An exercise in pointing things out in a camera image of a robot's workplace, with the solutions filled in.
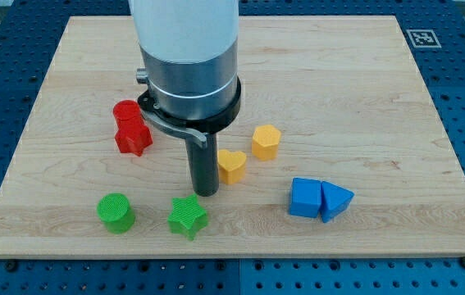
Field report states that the red star block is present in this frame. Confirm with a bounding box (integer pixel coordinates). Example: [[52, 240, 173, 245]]
[[115, 117, 153, 157]]

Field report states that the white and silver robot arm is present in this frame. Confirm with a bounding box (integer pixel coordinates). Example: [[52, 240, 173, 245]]
[[129, 0, 242, 197]]

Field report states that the white fiducial marker tag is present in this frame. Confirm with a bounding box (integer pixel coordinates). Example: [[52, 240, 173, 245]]
[[406, 29, 441, 48]]

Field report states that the light wooden board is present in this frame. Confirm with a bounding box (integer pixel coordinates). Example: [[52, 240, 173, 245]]
[[0, 16, 465, 260]]

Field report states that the yellow hexagon block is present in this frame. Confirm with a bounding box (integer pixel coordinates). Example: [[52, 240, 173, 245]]
[[252, 125, 281, 161]]

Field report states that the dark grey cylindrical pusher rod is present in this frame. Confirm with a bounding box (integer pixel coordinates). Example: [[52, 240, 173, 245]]
[[185, 134, 219, 197]]

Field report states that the blue cube block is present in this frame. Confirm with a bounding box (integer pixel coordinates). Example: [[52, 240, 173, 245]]
[[289, 177, 321, 218]]

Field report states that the blue triangle block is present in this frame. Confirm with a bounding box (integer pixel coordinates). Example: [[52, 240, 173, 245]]
[[320, 181, 354, 223]]

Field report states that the yellow heart block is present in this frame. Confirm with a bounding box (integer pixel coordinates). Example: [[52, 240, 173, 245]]
[[217, 149, 247, 184]]

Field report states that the green cylinder block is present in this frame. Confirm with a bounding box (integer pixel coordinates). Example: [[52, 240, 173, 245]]
[[96, 193, 135, 234]]

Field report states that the red cylinder block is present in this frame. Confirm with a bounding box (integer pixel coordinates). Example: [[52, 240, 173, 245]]
[[112, 100, 144, 129]]

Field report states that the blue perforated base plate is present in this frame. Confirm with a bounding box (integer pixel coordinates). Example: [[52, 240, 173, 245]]
[[0, 0, 465, 294]]

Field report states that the green star block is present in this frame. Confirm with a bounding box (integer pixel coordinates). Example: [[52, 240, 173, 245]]
[[167, 194, 208, 241]]

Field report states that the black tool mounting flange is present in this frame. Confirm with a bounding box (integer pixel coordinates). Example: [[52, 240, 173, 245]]
[[137, 78, 242, 148]]

